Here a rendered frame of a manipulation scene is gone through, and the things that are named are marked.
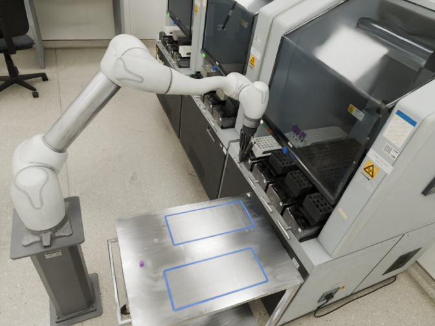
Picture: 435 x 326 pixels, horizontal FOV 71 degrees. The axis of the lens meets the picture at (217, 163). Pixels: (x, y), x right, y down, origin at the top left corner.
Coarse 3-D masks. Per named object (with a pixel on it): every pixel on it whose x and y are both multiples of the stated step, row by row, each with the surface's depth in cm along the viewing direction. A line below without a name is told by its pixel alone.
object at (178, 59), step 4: (176, 52) 248; (176, 56) 246; (180, 56) 243; (176, 60) 248; (180, 60) 243; (184, 60) 245; (188, 60) 246; (172, 64) 246; (176, 64) 250; (180, 64) 245; (184, 64) 247; (188, 64) 248
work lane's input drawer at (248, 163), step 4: (240, 148) 168; (252, 152) 163; (248, 156) 162; (252, 156) 161; (264, 156) 162; (268, 156) 163; (236, 160) 166; (248, 160) 162; (252, 160) 160; (256, 160) 160; (260, 160) 161; (244, 164) 166; (248, 164) 162; (252, 164) 160; (240, 168) 162; (248, 168) 163
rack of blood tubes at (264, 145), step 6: (258, 138) 166; (264, 138) 166; (270, 138) 167; (258, 144) 161; (264, 144) 162; (270, 144) 164; (276, 144) 163; (252, 150) 163; (258, 150) 158; (264, 150) 159; (270, 150) 168; (276, 150) 169; (258, 156) 160
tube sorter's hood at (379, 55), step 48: (384, 0) 124; (288, 48) 130; (336, 48) 116; (384, 48) 108; (432, 48) 101; (288, 96) 135; (336, 96) 110; (384, 96) 96; (288, 144) 141; (336, 144) 114; (336, 192) 117
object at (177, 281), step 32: (128, 224) 118; (160, 224) 120; (192, 224) 122; (224, 224) 124; (256, 224) 126; (128, 256) 108; (160, 256) 110; (192, 256) 111; (224, 256) 113; (256, 256) 115; (288, 256) 117; (128, 288) 99; (160, 288) 101; (192, 288) 102; (224, 288) 104; (256, 288) 105; (288, 288) 116; (128, 320) 96; (160, 320) 93; (192, 320) 96; (224, 320) 148
